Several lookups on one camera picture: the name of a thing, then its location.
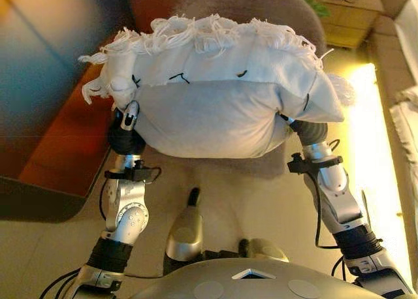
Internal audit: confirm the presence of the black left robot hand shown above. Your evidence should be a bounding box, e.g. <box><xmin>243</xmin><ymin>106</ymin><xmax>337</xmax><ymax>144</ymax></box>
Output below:
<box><xmin>107</xmin><ymin>100</ymin><xmax>146</xmax><ymax>156</ymax></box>

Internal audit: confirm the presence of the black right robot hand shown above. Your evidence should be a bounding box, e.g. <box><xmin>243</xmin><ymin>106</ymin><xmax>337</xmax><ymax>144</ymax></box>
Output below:
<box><xmin>277</xmin><ymin>112</ymin><xmax>329</xmax><ymax>147</ymax></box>

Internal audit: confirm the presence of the white fringed cushion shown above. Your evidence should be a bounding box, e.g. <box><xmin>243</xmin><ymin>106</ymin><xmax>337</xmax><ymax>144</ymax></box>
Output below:
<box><xmin>78</xmin><ymin>14</ymin><xmax>355</xmax><ymax>159</ymax></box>

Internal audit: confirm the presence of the white fringed blanket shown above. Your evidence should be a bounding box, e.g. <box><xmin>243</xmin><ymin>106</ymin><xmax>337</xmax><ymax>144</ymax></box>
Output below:
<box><xmin>389</xmin><ymin>86</ymin><xmax>418</xmax><ymax>185</ymax></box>

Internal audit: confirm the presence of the silver left robot leg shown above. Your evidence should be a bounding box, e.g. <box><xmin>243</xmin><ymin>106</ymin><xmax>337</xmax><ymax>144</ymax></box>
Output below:
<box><xmin>164</xmin><ymin>187</ymin><xmax>204</xmax><ymax>264</ymax></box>

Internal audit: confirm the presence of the silver robot leg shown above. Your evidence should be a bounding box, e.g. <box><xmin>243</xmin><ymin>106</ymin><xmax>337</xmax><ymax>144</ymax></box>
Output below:
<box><xmin>238</xmin><ymin>237</ymin><xmax>290</xmax><ymax>263</ymax></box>
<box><xmin>164</xmin><ymin>187</ymin><xmax>204</xmax><ymax>264</ymax></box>

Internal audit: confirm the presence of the light wooden nightstand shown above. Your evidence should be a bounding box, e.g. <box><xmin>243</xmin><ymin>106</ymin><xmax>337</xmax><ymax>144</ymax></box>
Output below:
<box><xmin>318</xmin><ymin>0</ymin><xmax>385</xmax><ymax>49</ymax></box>

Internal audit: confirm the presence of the silver right robot leg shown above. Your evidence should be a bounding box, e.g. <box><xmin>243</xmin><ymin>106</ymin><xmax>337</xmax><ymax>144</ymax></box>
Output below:
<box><xmin>238</xmin><ymin>237</ymin><xmax>290</xmax><ymax>263</ymax></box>

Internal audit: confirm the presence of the green potted plant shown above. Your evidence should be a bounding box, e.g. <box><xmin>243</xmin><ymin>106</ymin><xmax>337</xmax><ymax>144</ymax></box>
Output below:
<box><xmin>295</xmin><ymin>0</ymin><xmax>331</xmax><ymax>18</ymax></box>

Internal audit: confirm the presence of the white bedsheet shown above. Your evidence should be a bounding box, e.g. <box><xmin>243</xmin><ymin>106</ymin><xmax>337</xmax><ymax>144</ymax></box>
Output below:
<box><xmin>393</xmin><ymin>0</ymin><xmax>418</xmax><ymax>54</ymax></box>

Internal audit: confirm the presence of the grey fabric armchair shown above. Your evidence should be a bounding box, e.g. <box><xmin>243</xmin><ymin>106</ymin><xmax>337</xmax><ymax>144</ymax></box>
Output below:
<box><xmin>123</xmin><ymin>0</ymin><xmax>328</xmax><ymax>182</ymax></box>

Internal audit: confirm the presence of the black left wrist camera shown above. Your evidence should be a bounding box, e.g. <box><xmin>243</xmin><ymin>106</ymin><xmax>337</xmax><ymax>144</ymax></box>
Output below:
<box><xmin>104</xmin><ymin>160</ymin><xmax>161</xmax><ymax>183</ymax></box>

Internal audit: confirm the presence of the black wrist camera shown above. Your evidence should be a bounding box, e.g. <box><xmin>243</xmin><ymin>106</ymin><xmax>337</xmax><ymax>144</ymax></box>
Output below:
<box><xmin>104</xmin><ymin>160</ymin><xmax>161</xmax><ymax>183</ymax></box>
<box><xmin>287</xmin><ymin>152</ymin><xmax>344</xmax><ymax>175</ymax></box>

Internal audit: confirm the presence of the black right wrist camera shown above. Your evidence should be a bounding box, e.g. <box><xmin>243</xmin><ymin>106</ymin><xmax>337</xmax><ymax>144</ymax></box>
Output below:
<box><xmin>287</xmin><ymin>152</ymin><xmax>344</xmax><ymax>175</ymax></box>

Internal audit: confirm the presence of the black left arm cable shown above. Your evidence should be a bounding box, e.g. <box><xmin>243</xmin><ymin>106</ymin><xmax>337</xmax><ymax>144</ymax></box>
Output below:
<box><xmin>39</xmin><ymin>177</ymin><xmax>109</xmax><ymax>299</ymax></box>

